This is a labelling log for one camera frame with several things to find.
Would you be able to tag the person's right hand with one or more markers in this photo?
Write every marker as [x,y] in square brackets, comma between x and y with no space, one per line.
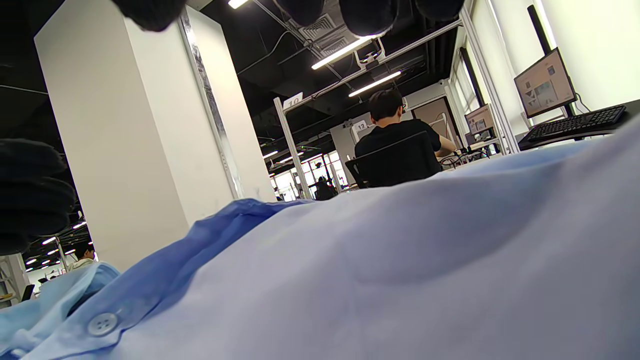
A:
[150,15]

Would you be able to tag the person's left hand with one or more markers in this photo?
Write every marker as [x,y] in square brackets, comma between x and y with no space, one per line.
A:
[30,200]

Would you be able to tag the light blue long-sleeve shirt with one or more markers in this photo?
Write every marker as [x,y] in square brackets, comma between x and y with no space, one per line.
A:
[400,275]

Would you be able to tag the long ceiling light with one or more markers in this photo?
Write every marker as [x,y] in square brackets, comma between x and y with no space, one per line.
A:
[375,84]
[345,52]
[237,3]

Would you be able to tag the white number sign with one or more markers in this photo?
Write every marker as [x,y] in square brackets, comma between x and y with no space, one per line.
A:
[293,101]
[361,125]

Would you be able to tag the ceiling air vent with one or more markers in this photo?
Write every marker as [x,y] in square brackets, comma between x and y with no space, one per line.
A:
[320,27]

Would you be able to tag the black mesh office chair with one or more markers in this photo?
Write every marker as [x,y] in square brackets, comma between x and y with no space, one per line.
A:
[395,170]

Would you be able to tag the small computer monitor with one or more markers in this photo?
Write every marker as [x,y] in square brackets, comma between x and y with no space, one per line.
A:
[480,120]

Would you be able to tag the black monitor pole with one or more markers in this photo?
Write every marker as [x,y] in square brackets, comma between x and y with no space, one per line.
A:
[537,25]

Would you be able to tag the black keyboard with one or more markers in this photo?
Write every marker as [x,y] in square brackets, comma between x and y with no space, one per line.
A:
[575,125]

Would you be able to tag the white frame post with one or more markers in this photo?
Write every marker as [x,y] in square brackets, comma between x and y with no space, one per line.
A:
[292,150]

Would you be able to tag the aluminum frame post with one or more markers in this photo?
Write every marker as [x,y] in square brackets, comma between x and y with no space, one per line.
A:
[487,75]

